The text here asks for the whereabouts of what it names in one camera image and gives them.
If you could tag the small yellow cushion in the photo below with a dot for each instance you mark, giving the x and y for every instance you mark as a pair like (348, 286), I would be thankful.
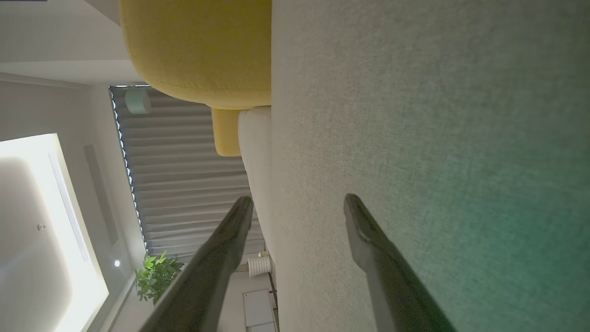
(226, 131)

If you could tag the grey sofa seat cushion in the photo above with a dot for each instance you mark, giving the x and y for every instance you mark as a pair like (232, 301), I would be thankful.
(415, 115)

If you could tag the low grey drawer cabinet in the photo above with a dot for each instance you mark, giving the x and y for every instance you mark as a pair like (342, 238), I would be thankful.
(258, 310)

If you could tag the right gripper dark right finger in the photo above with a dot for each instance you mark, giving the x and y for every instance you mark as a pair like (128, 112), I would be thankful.
(392, 286)

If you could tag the large yellow sofa cushion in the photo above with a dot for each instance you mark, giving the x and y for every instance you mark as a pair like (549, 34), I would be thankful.
(198, 46)

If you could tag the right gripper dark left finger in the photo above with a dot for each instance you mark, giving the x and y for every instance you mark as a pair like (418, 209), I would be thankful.
(207, 276)

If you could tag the green potted plant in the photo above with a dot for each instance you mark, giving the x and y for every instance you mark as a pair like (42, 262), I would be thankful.
(154, 276)

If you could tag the white ribbed vase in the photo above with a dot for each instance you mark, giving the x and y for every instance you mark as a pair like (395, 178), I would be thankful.
(259, 266)

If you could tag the grey pleated curtain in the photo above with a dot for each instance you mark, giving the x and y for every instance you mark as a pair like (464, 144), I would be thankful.
(184, 161)

